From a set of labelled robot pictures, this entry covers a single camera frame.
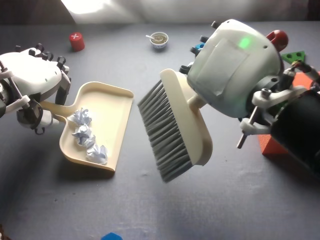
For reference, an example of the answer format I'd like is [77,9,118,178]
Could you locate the small bowl with spoon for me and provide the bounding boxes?
[145,31,169,53]

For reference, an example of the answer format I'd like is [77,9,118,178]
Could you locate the grey table cloth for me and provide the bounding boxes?
[0,21,320,240]

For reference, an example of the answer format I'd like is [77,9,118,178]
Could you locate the white backdrop sheet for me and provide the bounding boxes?
[59,0,307,25]

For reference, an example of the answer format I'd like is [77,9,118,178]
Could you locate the red cylinder with white cross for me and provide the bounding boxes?
[68,31,86,52]

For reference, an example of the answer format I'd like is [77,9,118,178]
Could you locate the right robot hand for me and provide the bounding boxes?
[179,18,285,118]

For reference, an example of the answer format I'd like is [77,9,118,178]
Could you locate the blue hexagonal block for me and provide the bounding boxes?
[101,231,123,240]

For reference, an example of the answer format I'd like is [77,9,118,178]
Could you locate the white paper ball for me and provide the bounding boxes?
[85,143,110,165]
[71,124,97,147]
[67,107,93,126]

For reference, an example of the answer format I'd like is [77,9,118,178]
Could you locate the green triangle block with holes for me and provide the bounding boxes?
[281,50,307,70]

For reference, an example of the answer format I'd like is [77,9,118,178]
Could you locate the cream plastic dustpan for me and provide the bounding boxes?
[39,81,135,173]

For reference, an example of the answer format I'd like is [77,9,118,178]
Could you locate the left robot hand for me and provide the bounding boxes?
[0,43,72,136]

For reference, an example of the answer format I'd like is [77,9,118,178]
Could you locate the orange foam block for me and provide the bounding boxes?
[259,71,320,161]

